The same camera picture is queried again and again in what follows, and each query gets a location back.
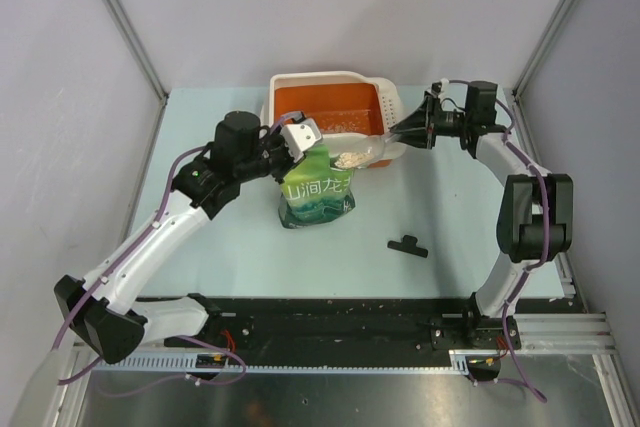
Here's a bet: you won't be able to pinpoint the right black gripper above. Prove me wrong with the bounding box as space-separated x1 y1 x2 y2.
390 96 471 149

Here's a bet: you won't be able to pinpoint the green litter bag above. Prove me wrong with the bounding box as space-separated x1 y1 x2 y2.
278 144 355 229

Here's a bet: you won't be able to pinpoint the clear plastic scoop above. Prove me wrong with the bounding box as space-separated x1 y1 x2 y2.
330 133 398 170

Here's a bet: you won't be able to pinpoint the orange and cream litter box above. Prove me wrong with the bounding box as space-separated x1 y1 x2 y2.
260 71 405 155

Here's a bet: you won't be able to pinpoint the black bag clip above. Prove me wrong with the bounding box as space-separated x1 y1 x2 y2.
387 235 429 258

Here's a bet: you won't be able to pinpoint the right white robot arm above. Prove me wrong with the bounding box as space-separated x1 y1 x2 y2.
390 79 574 348

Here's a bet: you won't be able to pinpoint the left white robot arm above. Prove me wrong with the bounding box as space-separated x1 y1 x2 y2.
54 111 322 364

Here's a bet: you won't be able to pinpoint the beige cat litter granules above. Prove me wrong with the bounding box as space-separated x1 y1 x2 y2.
332 152 374 170

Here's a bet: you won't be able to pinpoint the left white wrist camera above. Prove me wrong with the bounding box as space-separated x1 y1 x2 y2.
281 118 323 162

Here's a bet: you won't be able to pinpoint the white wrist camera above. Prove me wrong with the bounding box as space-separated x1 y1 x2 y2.
431 78 450 99
281 118 323 162

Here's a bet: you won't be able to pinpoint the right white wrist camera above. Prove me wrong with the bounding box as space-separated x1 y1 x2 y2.
431 78 450 99

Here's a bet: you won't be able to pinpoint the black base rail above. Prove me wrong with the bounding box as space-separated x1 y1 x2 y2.
134 296 501 368

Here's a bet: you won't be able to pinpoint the white slotted cable duct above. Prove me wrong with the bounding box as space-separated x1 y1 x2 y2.
93 349 497 375

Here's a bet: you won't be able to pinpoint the right aluminium frame post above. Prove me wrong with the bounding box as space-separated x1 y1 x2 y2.
511 0 580 99

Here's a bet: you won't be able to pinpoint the aluminium frame post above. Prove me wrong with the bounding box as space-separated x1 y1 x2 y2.
102 0 168 104
511 0 580 99

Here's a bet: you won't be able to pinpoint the aluminium side rail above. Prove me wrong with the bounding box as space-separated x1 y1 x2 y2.
503 91 640 427

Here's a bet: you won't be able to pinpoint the left aluminium frame post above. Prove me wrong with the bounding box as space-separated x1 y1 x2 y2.
102 0 168 104

